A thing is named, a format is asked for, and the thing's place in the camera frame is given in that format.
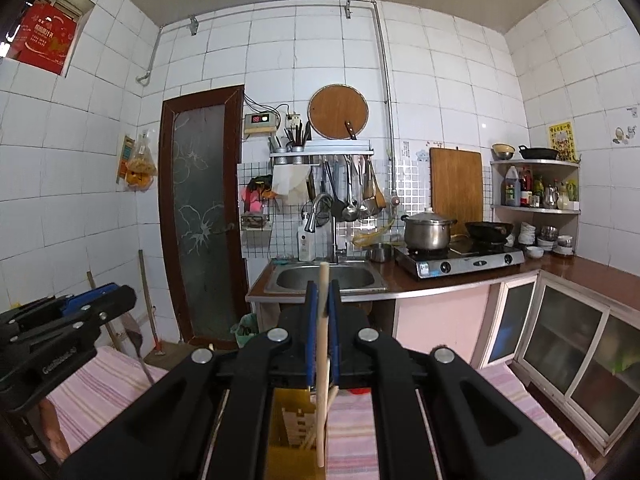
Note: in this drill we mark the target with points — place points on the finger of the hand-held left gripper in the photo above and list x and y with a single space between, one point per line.
85 297
117 300

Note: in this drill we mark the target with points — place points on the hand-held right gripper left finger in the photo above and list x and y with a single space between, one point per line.
311 330

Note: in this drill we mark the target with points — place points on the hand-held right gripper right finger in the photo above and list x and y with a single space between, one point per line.
334 340

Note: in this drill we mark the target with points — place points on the wooden chopstick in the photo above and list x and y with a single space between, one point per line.
323 300
315 425

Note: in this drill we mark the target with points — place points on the yellow perforated utensil holder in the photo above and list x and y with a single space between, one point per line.
277 440

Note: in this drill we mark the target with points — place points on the person's left forearm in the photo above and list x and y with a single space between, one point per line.
52 430

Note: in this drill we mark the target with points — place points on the pink striped tablecloth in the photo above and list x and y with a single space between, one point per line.
100 385

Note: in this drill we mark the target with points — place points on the steel sink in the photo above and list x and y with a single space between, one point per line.
350 280

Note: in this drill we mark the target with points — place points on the green waste bin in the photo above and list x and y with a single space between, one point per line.
245 330

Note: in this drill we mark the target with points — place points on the white soap bottle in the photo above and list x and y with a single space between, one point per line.
306 242

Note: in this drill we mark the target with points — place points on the small steel pot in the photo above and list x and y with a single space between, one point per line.
380 253

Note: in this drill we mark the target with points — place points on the steel faucet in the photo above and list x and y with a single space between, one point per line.
335 230

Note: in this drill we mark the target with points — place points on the pink cabinet door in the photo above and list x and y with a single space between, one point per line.
440 320

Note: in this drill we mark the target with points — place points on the black ladle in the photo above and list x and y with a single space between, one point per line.
337 210

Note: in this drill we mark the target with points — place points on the steel ladle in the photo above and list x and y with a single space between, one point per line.
351 212

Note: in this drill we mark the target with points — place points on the brown frosted glass door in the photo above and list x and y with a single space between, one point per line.
205 210

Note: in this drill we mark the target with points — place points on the hanging orange snack bag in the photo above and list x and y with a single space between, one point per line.
140 165

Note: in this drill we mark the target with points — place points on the steel cooking pot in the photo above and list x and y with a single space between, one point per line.
425 235

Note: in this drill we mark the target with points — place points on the pink rubber glove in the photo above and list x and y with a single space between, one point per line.
252 200

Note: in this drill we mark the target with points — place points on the steel gas stove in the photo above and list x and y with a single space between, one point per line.
460 262

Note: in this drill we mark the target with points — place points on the white plastic bag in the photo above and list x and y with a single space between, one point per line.
290 182

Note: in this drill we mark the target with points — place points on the wooden spatula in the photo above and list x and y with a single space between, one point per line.
380 195

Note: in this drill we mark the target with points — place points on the narrow glass cabinet door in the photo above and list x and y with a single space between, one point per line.
512 320

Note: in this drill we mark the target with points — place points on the black wok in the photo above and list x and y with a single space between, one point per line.
487 232

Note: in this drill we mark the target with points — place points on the steel cup of dark chopsticks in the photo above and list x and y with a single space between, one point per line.
297 142

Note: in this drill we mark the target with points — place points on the rectangular wooden cutting board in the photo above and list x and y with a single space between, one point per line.
455 185

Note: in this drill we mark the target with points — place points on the white bowl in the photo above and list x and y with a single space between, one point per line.
534 252

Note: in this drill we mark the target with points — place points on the round wooden cutting board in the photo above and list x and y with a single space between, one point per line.
332 110

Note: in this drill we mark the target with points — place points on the stack of white bowls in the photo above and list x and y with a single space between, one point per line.
528 232

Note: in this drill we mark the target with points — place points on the clear oil bottle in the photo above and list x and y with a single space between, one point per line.
511 190

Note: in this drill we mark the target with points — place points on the glass sliding cabinet doors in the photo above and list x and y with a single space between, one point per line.
570 340

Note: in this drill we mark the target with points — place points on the steel bowl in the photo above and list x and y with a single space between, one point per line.
549 233

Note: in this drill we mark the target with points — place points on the red sauce bottle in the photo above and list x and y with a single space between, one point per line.
526 190

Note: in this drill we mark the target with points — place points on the brass bowl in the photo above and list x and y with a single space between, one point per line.
503 151

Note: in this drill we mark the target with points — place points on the steel kettle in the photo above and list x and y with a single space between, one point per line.
551 197

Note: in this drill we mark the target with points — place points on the red cardboard box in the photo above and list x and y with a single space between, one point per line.
45 40

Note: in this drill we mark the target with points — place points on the black pan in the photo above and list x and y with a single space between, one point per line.
539 152

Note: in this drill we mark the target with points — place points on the steel wall utensil rack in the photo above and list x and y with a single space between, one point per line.
325 152

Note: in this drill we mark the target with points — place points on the beige wall controller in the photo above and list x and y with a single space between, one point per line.
260 124

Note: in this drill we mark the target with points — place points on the corner wall shelf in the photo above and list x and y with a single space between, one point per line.
535 162

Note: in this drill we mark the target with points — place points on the yellow wall poster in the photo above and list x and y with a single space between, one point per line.
560 140

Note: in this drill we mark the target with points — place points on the fruit wall sticker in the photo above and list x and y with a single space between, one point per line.
624 135

